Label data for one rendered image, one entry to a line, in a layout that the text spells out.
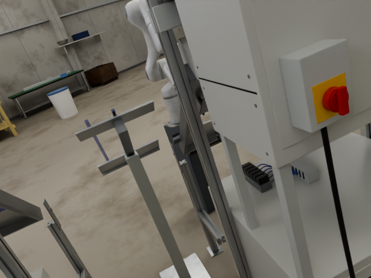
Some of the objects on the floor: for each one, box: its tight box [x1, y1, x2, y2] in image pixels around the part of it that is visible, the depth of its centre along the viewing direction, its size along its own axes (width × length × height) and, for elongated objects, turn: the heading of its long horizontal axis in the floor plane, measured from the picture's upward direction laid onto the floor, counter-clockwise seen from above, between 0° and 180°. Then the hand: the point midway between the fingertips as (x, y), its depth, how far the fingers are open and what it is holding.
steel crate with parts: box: [84, 62, 119, 88], centre depth 989 cm, size 86×99×60 cm
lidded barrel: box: [47, 87, 78, 119], centre depth 689 cm, size 50×50×63 cm
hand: (199, 111), depth 132 cm, fingers closed, pressing on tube
